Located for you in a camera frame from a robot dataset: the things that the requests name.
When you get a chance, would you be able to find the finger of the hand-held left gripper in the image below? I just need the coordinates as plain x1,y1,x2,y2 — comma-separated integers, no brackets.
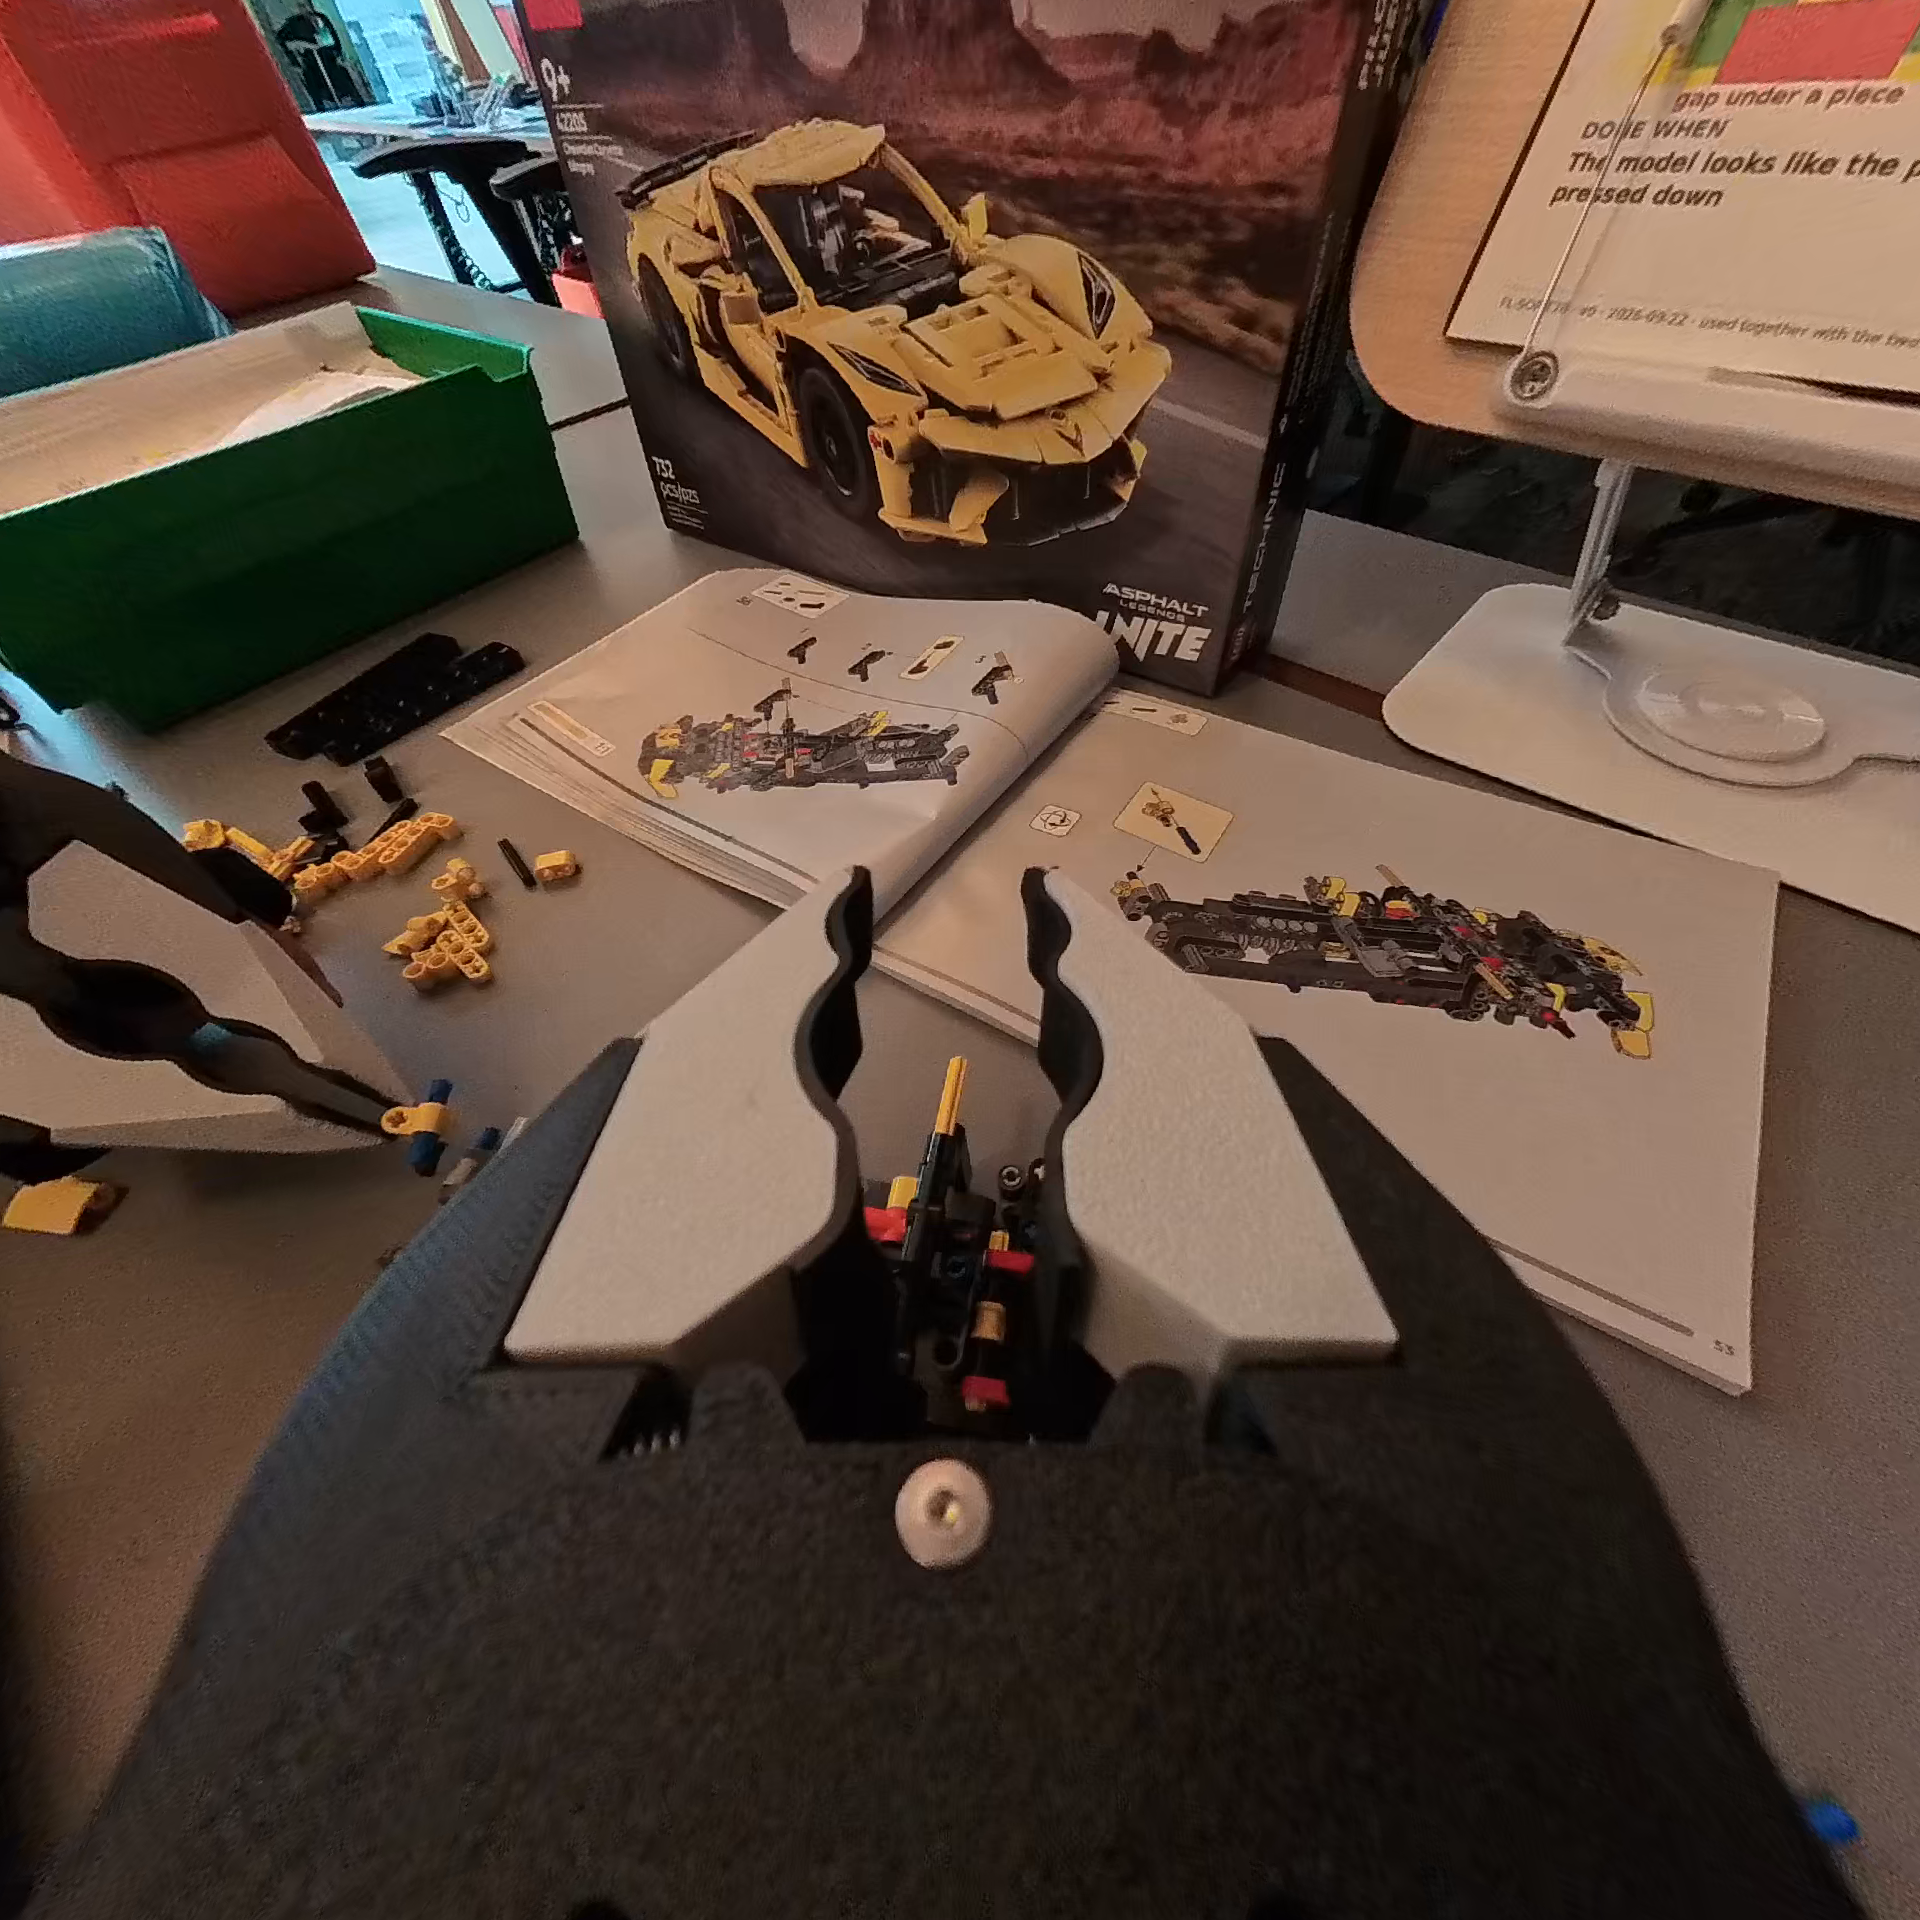
0,990,393,1161
0,838,420,1130

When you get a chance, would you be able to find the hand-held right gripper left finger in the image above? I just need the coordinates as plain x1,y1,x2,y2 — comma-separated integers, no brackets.
501,865,874,1370

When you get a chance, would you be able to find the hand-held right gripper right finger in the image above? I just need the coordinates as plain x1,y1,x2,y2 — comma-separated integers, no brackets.
1019,865,1402,1403

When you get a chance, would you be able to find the pile of yellow lego pieces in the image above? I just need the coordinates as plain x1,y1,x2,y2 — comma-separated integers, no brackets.
178,805,496,995

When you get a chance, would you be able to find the black yellow lego car chassis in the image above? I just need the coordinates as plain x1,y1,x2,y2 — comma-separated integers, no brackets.
440,1055,1058,1421

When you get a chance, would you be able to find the yellow curved lego panel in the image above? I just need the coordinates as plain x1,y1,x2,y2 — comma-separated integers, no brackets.
0,1176,126,1238

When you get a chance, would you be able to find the black lego beam stack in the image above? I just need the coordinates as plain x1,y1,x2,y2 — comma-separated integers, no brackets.
264,633,529,769

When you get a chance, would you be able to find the lego set box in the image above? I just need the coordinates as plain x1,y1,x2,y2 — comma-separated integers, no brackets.
515,0,1429,701

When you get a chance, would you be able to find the open instruction booklet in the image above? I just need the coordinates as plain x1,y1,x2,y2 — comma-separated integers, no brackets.
439,565,1783,1401

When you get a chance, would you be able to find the green plastic bin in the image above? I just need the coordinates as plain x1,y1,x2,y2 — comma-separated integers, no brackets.
0,309,582,734

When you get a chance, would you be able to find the teal padded seat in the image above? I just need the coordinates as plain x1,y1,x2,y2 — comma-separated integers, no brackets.
0,224,235,398

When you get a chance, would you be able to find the white wooden document stand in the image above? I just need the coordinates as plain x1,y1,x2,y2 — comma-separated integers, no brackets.
1350,0,1920,933

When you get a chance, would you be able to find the red armchair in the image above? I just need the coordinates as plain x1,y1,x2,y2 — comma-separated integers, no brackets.
0,0,382,321

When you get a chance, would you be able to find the printed instruction sheet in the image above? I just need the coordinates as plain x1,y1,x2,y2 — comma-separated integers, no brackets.
1446,0,1920,358

